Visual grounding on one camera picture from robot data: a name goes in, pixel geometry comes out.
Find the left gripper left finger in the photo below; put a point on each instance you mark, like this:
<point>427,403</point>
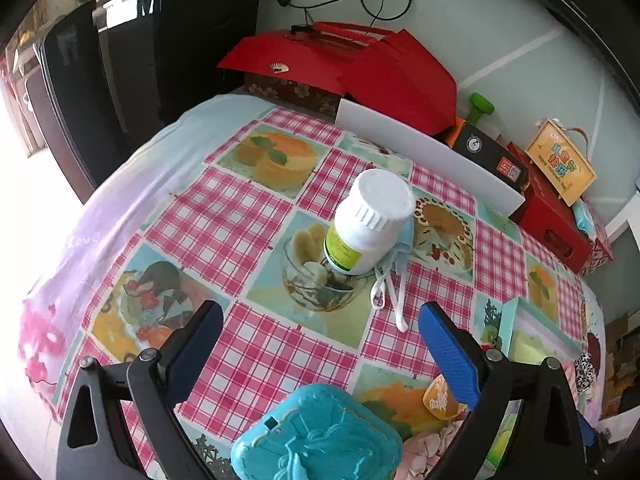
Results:
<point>95,442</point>

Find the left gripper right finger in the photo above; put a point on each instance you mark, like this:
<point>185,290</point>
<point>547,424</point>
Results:
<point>546,442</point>

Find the black white leopard scrunchie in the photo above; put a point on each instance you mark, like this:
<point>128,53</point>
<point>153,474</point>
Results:
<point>585,373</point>

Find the yellow round pouch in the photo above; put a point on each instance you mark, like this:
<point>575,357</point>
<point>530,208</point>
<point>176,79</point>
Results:
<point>439,400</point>

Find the pale pink cloth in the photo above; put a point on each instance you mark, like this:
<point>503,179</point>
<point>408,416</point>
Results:
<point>421,453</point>

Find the light blue face mask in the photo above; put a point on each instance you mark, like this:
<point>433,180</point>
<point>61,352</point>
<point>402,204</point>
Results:
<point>391,277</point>

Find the pink white striped towel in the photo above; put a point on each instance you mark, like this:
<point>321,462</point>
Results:
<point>570,374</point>

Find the light green cloth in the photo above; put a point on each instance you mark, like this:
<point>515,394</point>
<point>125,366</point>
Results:
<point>527,349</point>

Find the cardboard boxes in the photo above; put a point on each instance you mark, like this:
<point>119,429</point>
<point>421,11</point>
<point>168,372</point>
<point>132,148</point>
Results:
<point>622,350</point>

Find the mint shallow tray box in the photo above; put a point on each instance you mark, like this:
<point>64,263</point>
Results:
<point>519,314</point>

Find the teal plastic box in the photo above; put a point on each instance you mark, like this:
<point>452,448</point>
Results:
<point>317,432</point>

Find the red white patterned box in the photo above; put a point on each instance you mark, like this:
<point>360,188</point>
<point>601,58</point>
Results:
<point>601,251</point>

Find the patterned plaid tablecloth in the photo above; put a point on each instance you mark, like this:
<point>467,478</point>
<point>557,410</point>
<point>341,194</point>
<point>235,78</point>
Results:
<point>232,203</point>

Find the blue wet wipes pack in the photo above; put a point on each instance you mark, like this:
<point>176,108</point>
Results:
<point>584,219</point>

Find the white desk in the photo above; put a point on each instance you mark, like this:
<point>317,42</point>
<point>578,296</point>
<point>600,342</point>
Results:
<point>627,219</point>

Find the white pill bottle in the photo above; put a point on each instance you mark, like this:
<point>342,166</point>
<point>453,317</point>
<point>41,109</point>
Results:
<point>367,223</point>

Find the white foam board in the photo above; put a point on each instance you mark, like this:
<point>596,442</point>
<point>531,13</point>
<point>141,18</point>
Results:
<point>428,153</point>

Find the black carton box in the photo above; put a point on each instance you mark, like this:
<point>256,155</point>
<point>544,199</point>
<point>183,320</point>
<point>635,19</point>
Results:
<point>475,145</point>

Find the brown floral box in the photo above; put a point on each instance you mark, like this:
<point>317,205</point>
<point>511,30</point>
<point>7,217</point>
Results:
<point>293,93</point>

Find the black cabinet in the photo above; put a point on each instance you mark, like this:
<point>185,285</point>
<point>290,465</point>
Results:
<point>98,82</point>

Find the large red gift box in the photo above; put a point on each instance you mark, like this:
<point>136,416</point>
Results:
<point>389,72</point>

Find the red box with cutout handle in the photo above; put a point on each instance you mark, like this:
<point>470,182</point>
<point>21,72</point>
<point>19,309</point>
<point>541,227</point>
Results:
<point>546,218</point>

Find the yellow gift box with handle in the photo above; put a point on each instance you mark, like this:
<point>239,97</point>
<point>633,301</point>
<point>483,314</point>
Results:
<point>561,154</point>

